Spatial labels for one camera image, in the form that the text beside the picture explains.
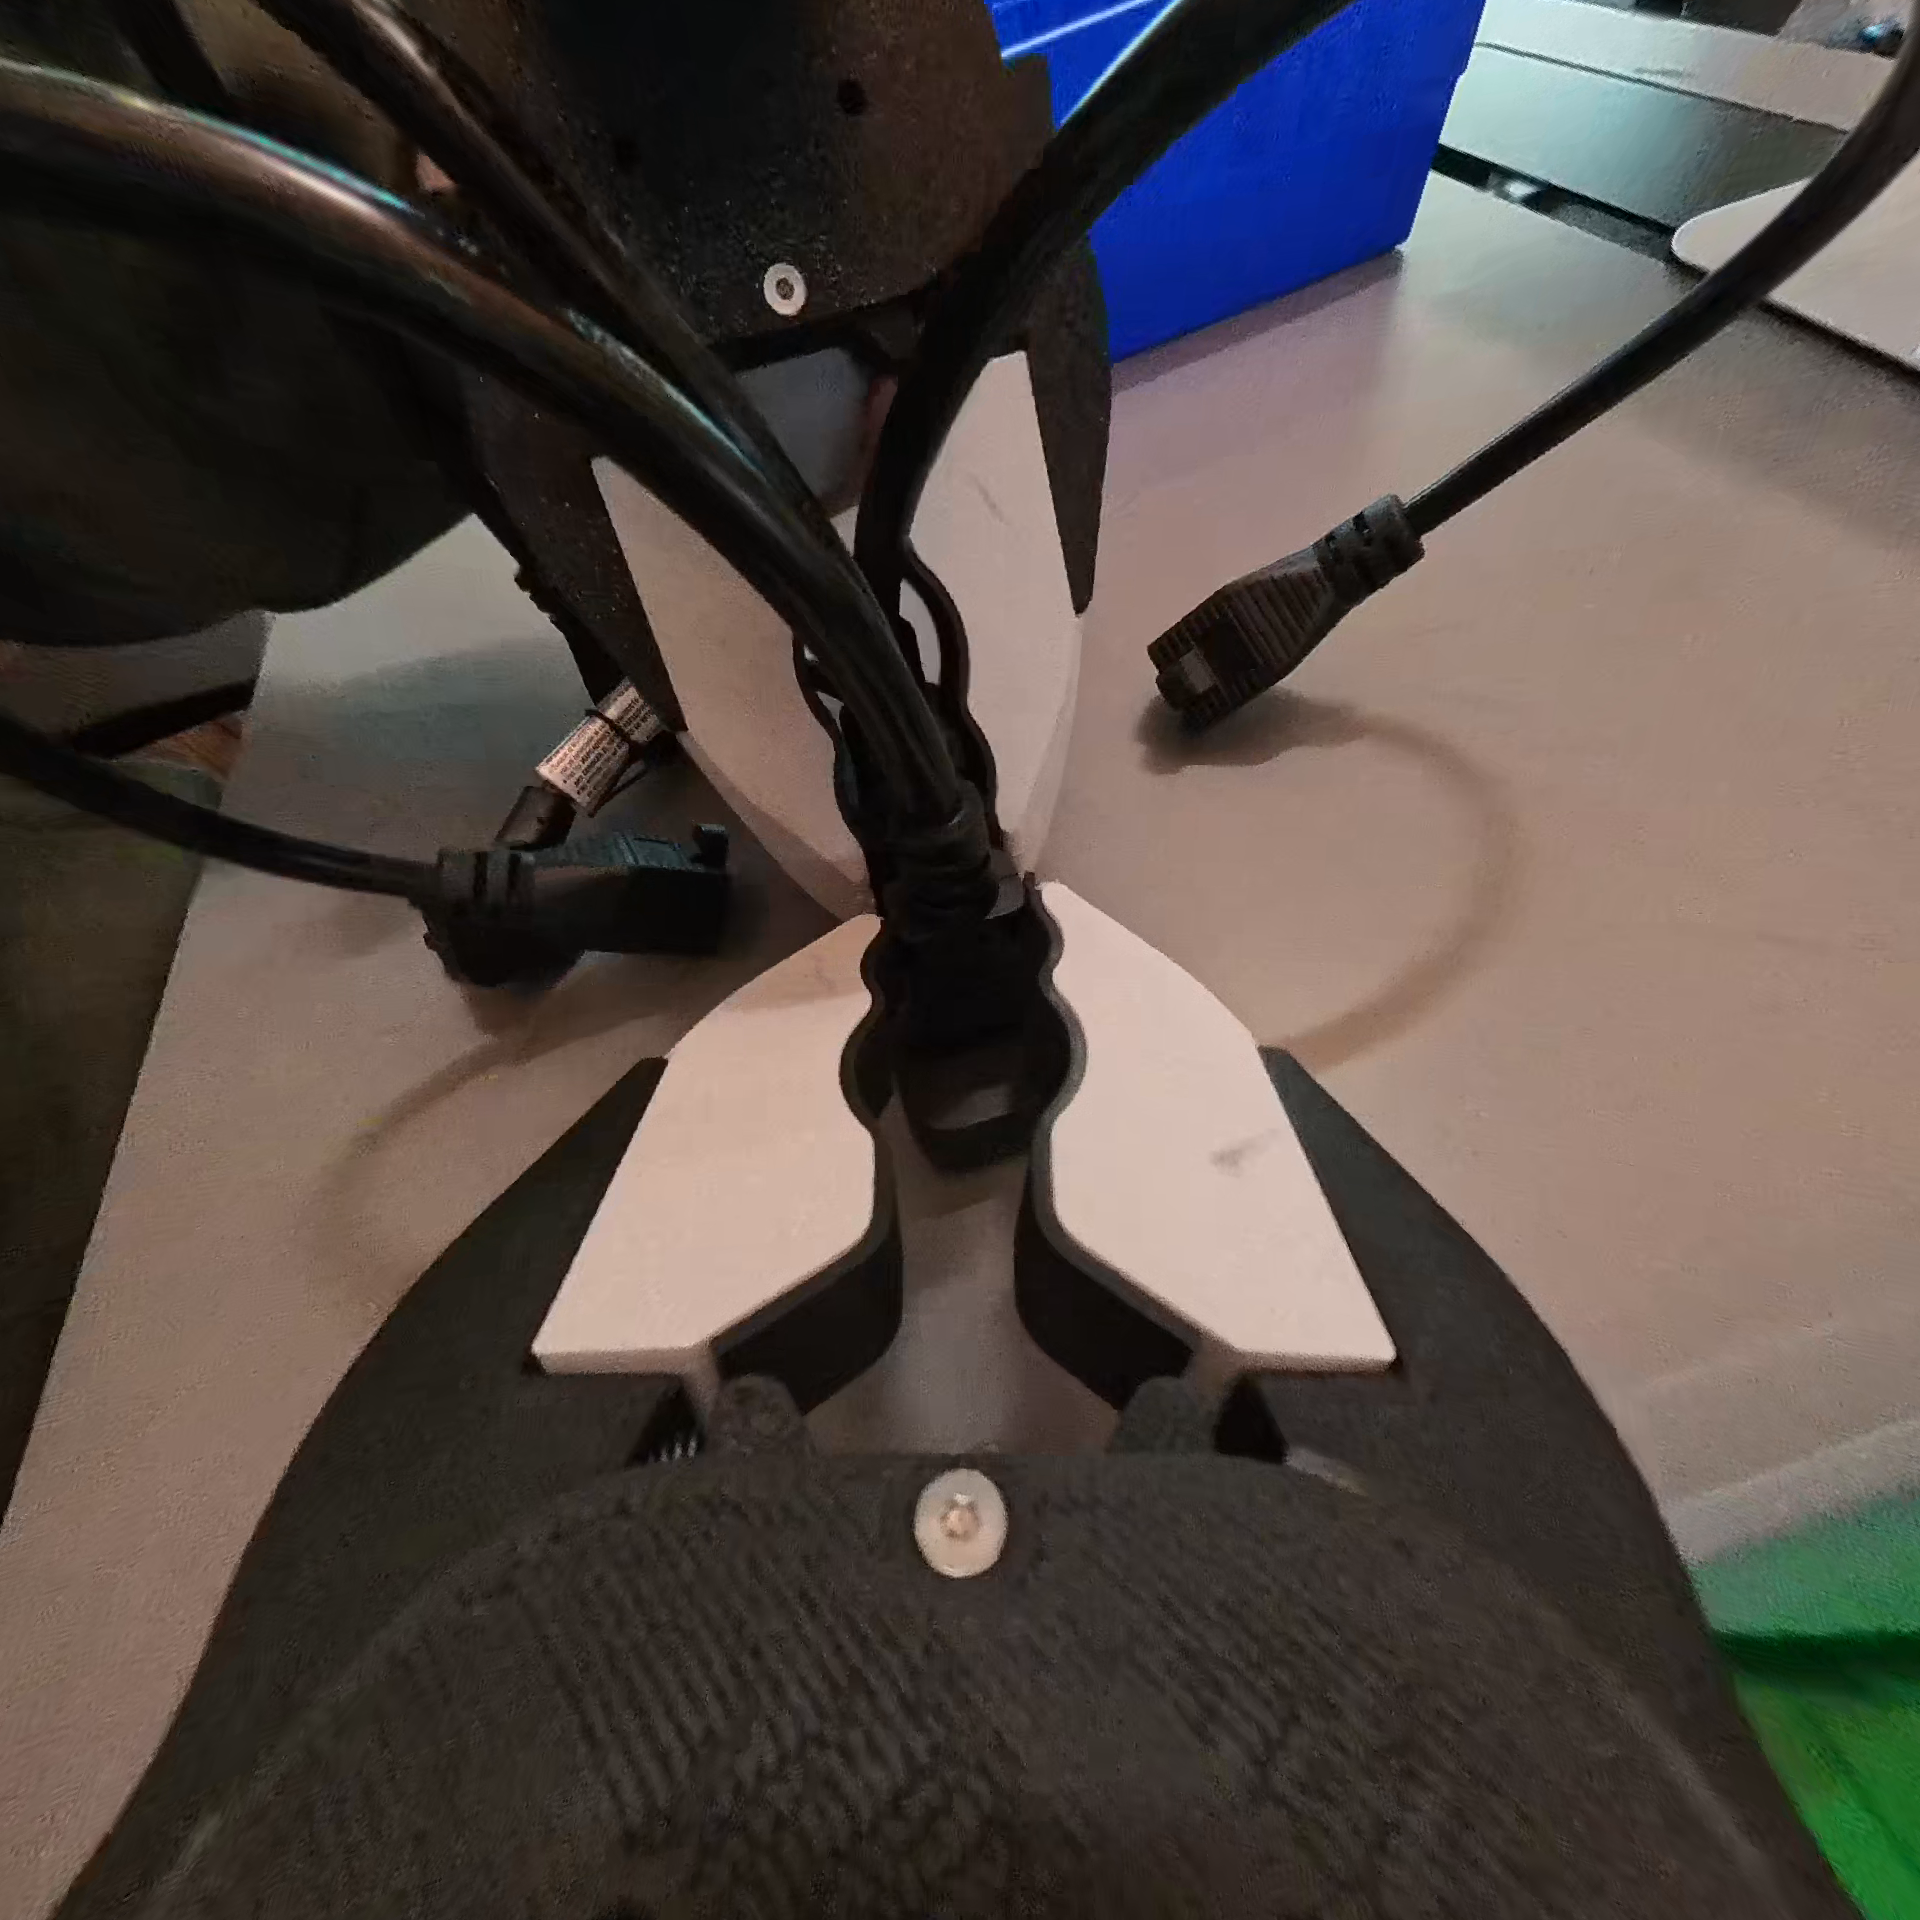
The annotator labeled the blue plastic bin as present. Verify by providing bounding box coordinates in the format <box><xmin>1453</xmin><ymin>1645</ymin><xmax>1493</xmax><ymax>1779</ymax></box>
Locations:
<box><xmin>1006</xmin><ymin>0</ymin><xmax>1487</xmax><ymax>361</ymax></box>

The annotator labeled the black power plug with cable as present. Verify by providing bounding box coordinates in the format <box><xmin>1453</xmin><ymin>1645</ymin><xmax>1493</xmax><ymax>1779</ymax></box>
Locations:
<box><xmin>0</xmin><ymin>60</ymin><xmax>1051</xmax><ymax>1172</ymax></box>

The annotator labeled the black power cord with connector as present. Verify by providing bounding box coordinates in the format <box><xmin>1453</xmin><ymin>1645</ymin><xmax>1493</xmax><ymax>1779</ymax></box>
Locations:
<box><xmin>855</xmin><ymin>0</ymin><xmax>1920</xmax><ymax>736</ymax></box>

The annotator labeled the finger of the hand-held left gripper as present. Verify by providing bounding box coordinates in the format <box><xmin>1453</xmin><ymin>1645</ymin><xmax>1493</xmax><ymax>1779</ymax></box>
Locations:
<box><xmin>590</xmin><ymin>457</ymin><xmax>886</xmax><ymax>921</ymax></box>
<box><xmin>895</xmin><ymin>351</ymin><xmax>1085</xmax><ymax>879</ymax></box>

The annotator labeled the black chair armrest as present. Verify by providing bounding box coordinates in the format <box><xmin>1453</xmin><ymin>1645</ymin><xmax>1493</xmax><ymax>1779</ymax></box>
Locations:
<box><xmin>60</xmin><ymin>679</ymin><xmax>261</xmax><ymax>759</ymax></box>

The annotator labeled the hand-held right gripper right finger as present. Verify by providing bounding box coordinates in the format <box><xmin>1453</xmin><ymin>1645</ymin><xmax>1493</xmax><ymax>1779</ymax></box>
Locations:
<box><xmin>1017</xmin><ymin>879</ymin><xmax>1401</xmax><ymax>1407</ymax></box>

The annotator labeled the green mat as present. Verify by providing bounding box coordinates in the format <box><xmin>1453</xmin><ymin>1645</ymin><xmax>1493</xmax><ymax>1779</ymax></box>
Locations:
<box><xmin>1686</xmin><ymin>1499</ymin><xmax>1920</xmax><ymax>1920</ymax></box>

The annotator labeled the black straight plug with cable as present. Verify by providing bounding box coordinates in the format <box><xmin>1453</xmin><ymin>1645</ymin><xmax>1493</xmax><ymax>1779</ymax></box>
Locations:
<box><xmin>0</xmin><ymin>717</ymin><xmax>735</xmax><ymax>963</ymax></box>

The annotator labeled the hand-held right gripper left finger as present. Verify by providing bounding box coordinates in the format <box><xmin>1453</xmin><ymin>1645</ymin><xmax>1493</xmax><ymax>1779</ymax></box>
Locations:
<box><xmin>533</xmin><ymin>915</ymin><xmax>905</xmax><ymax>1412</ymax></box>

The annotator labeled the dark grey flat panel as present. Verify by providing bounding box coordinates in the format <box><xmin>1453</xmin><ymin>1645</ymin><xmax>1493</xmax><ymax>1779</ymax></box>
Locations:
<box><xmin>1441</xmin><ymin>45</ymin><xmax>1862</xmax><ymax>233</ymax></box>

